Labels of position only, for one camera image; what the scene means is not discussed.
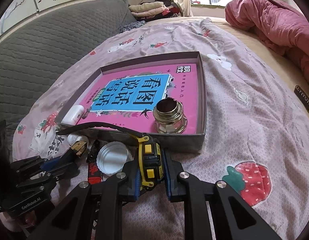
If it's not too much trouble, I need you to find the small bronze binder clip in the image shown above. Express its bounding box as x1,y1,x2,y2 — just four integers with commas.
81,109,90,119

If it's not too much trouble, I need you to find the left hand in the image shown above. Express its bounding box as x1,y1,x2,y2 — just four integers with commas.
0,211,37,232

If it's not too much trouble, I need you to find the red and black lighter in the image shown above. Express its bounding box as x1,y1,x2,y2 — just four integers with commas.
88,162,103,185

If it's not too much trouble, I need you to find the red crumpled duvet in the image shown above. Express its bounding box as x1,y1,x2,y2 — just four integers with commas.
225,0,309,84

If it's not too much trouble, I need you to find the yellow and black wristwatch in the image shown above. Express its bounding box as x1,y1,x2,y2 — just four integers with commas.
57,122,164,190

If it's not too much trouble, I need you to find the pink and blue book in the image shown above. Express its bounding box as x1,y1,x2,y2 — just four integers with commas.
78,63,198,134

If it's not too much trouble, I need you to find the grey quilted headboard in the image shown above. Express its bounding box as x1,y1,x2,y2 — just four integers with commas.
0,0,135,138

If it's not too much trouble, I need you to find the black labelled box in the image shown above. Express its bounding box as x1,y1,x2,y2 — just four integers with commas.
294,85,309,113

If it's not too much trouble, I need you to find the brass metal fitting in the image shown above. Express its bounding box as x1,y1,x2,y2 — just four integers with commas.
153,98,187,134

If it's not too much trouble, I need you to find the pink strawberry print blanket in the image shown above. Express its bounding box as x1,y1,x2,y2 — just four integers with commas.
12,20,309,239

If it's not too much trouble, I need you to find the white pill bottle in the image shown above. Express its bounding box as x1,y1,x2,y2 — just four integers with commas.
67,134,89,145

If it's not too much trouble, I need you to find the white earbuds case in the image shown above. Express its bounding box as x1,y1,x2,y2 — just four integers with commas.
61,105,84,126

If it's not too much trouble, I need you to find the stack of folded clothes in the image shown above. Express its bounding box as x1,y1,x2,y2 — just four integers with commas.
129,0,181,22

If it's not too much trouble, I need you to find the black faceted tube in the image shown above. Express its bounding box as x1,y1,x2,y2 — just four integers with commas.
60,140,88,164

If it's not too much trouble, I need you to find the white ribbed jar lid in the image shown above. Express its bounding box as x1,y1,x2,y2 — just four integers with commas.
96,141,133,176

